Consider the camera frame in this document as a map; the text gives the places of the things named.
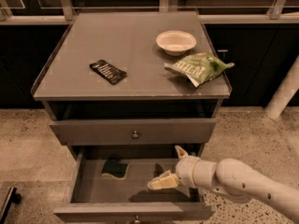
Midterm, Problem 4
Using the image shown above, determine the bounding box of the open grey middle drawer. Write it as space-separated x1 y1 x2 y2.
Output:
54 148 214 222

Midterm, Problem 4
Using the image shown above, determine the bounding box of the round metal knob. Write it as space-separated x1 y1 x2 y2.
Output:
134 216 141 224
132 131 139 139

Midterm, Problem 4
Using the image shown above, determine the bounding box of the round metal middle knob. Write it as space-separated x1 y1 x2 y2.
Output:
134 216 141 224

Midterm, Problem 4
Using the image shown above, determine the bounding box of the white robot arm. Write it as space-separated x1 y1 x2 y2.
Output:
148 146 299 223

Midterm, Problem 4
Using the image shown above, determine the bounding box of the black snack wrapper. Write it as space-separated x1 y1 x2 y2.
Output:
90 60 127 85

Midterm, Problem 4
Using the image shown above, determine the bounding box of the grey drawer cabinet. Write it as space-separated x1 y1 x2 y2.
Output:
30 10 233 224

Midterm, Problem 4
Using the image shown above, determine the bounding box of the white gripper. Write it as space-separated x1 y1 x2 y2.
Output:
148 145 200 190

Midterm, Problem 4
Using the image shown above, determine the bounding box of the green yellow sponge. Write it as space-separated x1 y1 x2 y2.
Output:
101 159 129 180

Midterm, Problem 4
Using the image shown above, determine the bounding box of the glass railing with metal posts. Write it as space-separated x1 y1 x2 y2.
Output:
0 0 299 25

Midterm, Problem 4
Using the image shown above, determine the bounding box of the round metal top knob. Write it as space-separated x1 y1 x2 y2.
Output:
132 131 139 139

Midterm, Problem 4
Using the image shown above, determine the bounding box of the white cylindrical post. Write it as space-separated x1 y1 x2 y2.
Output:
264 56 299 119

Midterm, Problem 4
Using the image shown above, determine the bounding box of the green chip bag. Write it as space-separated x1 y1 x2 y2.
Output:
164 52 235 88

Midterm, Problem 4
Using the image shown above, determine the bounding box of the white paper bowl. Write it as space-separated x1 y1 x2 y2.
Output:
156 30 196 56

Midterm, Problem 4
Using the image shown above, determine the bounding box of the black object at floor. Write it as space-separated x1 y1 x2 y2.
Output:
0 187 21 224

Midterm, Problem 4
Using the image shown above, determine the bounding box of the grey top drawer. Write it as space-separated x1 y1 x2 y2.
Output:
50 119 216 146

